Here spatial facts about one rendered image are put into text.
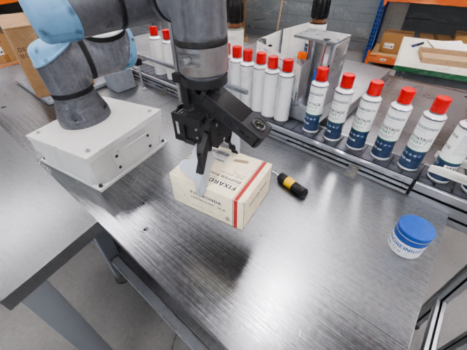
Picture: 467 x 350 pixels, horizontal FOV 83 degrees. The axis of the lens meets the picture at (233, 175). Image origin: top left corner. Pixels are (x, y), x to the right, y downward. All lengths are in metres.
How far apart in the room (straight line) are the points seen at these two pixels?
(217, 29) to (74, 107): 0.59
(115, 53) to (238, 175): 0.54
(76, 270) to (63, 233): 1.01
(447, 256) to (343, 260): 1.39
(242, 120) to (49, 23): 0.27
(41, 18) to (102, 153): 0.43
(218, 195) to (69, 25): 0.31
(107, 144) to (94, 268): 1.06
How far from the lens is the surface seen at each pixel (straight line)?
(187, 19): 0.38
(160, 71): 1.37
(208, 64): 0.39
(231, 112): 0.41
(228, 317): 0.56
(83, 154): 0.78
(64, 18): 0.42
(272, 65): 0.92
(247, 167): 0.52
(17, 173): 1.03
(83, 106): 0.89
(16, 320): 1.77
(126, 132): 0.81
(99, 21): 0.43
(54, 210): 0.84
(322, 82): 0.85
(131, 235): 0.69
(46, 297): 0.82
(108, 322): 1.56
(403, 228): 0.67
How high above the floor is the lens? 1.35
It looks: 41 degrees down
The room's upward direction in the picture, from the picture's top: straight up
